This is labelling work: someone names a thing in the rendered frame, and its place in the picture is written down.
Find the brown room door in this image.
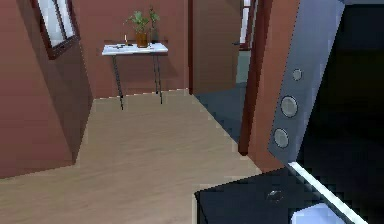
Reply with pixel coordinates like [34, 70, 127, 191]
[191, 0, 244, 96]

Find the white table with black legs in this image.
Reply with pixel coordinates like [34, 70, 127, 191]
[101, 42, 169, 111]

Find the green plant in dark vase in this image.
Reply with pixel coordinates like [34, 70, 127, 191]
[148, 6, 161, 44]

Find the green plant in brown pot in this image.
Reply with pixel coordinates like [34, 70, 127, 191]
[125, 10, 151, 49]

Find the dark framed window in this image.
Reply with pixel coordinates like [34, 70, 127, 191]
[239, 0, 258, 52]
[30, 0, 81, 61]

